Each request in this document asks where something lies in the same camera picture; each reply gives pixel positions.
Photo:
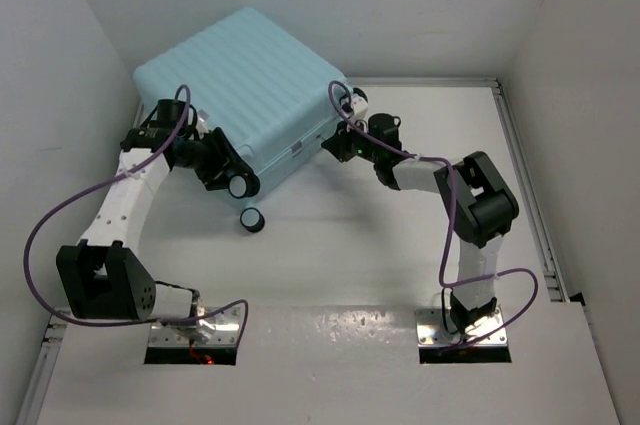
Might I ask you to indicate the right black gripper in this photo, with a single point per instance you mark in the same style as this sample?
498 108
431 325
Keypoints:
340 143

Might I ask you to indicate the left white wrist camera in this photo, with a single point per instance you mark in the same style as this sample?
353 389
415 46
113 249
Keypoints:
199 125

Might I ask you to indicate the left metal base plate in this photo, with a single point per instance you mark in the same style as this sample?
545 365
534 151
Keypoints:
219 331

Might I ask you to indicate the front suitcase wheel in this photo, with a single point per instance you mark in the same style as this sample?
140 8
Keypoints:
252 220

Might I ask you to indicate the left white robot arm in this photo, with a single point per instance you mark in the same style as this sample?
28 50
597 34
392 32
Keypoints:
103 278

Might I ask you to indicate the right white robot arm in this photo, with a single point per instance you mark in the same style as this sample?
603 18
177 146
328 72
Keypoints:
480 205

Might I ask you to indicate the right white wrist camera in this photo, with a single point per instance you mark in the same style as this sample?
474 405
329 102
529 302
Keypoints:
356 107

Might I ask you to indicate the lid suitcase wheel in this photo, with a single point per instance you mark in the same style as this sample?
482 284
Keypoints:
243 185

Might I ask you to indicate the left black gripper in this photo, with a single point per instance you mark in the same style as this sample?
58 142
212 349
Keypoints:
219 152

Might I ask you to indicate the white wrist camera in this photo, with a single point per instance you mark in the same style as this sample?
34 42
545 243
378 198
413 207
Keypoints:
356 107
199 125

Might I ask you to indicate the light blue hardshell suitcase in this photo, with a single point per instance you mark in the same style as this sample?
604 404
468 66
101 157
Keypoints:
265 89

